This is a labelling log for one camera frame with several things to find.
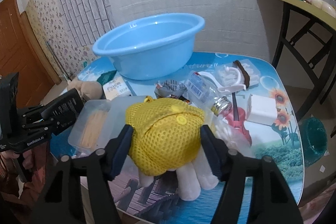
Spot black rectangular bottle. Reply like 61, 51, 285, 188
41, 88, 84, 135

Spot clear toothpick box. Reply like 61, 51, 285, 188
68, 97, 126, 154

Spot yellow mesh plush toy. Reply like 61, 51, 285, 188
125, 96, 219, 201

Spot face tissue pack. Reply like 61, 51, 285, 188
102, 76, 132, 101

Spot white power adapter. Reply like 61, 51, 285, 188
246, 94, 277, 126

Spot snack wrapper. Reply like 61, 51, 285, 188
154, 80, 191, 104

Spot clear bag cotton balls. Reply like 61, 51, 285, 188
205, 112, 255, 157

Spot white plastic hook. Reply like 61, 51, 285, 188
198, 65, 248, 94

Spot wooden door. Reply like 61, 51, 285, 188
1, 0, 61, 108

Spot blue plastic basin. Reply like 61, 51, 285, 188
92, 13, 205, 81

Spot yellow side table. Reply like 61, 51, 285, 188
253, 0, 336, 122

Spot white round buns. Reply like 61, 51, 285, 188
311, 0, 336, 18

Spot green wire wastebasket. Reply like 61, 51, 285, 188
299, 117, 327, 167

